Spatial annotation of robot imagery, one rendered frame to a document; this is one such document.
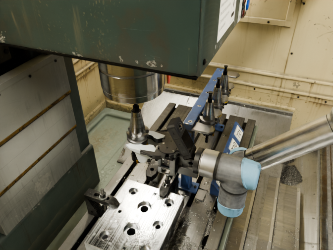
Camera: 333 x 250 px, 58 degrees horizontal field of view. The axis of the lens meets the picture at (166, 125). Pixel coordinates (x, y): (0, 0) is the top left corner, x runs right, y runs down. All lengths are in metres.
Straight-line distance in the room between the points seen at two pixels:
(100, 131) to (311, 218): 1.38
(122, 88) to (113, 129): 1.45
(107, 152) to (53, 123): 0.76
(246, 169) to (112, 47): 0.43
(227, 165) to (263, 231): 0.63
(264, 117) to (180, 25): 1.38
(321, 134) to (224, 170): 0.26
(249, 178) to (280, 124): 1.08
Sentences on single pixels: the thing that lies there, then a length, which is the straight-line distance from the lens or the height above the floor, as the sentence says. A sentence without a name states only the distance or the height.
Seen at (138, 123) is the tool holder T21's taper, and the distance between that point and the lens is 0.82.
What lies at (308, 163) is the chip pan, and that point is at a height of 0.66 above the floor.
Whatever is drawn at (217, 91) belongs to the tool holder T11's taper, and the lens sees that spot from 1.14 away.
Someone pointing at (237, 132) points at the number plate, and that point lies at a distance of 1.50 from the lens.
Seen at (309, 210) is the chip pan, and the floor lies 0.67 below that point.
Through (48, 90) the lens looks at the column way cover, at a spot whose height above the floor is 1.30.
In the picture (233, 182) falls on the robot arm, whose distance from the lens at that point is 0.80.
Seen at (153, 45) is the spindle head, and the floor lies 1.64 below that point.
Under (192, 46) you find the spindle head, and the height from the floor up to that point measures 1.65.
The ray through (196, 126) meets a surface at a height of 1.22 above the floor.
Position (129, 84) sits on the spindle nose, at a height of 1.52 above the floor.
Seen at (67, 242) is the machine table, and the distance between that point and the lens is 1.17.
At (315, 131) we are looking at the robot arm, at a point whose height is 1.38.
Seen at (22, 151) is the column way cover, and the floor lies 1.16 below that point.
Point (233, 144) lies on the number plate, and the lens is 1.43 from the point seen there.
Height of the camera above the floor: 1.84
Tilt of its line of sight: 36 degrees down
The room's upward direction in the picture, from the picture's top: 1 degrees counter-clockwise
